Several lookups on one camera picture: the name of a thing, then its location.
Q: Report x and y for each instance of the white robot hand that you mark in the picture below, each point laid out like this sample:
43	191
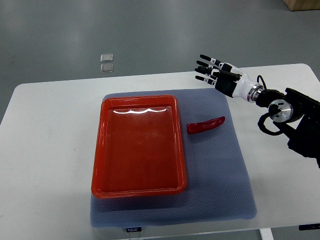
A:
231	81

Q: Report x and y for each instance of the red pepper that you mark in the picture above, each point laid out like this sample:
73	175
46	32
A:
199	127

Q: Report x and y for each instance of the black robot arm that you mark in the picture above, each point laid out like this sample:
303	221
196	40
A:
291	113

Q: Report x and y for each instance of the red plastic tray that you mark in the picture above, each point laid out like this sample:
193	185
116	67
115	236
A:
139	148

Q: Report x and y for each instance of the cardboard box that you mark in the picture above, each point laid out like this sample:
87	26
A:
302	5

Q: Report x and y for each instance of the lower metal floor plate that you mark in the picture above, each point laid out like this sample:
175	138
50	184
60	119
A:
107	68

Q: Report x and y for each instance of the metal floor plate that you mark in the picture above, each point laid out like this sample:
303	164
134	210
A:
107	68
106	57

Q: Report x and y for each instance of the upper metal floor plate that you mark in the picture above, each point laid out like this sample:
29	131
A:
106	57

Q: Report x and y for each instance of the blue-grey mesh mat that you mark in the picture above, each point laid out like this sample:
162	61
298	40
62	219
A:
218	185

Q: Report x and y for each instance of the white table leg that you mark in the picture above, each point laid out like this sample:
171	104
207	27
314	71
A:
266	234

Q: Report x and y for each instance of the black table label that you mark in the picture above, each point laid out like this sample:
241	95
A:
133	229

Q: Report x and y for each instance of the dark blue table controller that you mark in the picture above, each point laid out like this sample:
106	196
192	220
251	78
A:
307	227

